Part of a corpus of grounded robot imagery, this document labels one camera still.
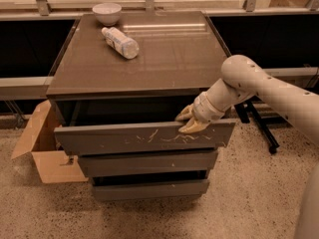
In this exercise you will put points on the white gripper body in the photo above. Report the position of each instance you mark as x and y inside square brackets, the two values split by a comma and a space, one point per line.
[201, 109]

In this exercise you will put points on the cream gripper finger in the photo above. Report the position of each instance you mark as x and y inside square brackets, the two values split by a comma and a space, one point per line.
[185, 114]
[192, 126]

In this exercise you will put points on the grey top drawer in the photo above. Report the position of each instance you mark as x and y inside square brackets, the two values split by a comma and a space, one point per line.
[140, 137]

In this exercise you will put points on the grey drawer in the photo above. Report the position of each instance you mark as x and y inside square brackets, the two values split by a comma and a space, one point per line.
[147, 162]
[150, 190]
[140, 137]

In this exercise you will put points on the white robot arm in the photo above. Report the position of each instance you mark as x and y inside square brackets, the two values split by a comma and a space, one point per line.
[242, 79]

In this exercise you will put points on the grey bottom drawer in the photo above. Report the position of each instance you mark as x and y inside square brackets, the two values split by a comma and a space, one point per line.
[150, 190]

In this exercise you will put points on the grey drawer cabinet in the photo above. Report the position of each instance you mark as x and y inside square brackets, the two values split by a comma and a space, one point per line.
[179, 58]

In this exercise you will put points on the grey middle drawer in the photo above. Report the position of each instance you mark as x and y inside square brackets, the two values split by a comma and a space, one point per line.
[147, 162]

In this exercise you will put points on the black stand legs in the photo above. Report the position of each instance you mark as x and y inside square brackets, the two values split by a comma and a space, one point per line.
[247, 108]

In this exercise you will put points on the clear plastic water bottle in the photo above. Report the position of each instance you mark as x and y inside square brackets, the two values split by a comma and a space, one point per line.
[126, 46]

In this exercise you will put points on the white ceramic bowl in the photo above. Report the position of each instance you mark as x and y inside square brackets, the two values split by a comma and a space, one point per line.
[107, 13]

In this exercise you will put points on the brown cardboard box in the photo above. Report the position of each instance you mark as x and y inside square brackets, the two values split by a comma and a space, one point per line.
[37, 139]

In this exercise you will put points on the metal window railing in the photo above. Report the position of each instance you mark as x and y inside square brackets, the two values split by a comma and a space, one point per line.
[159, 2]

